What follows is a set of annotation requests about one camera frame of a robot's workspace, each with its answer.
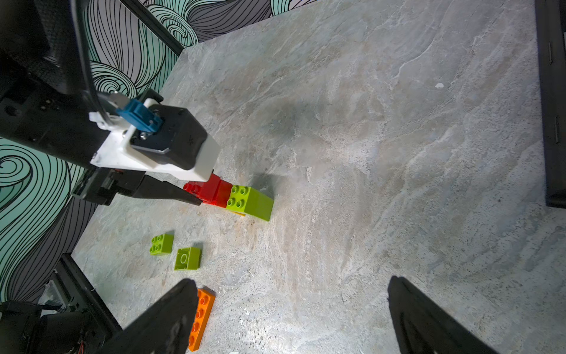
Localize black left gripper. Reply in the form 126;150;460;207
72;168;203;206

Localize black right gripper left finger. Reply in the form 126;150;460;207
99;278;198;354

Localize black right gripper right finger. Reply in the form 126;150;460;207
388;276;495;353

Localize orange long lego brick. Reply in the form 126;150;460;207
188;288;215;352

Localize red lego brick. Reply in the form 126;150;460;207
183;173;233;209

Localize green hollow lego brick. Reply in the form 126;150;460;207
174;247;202;271

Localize green square lego brick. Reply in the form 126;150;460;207
226;185;274;221

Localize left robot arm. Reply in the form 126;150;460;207
1;1;200;206

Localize small green studded lego brick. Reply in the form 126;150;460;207
150;234;174;256

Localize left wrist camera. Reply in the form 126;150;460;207
88;94;221;183

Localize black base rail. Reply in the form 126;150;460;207
1;254;122;353

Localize black frame post left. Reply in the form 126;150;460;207
121;0;184;56

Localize black frame post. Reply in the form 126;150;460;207
534;0;565;209
121;0;184;56

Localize black frame post right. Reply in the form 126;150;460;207
534;0;565;209

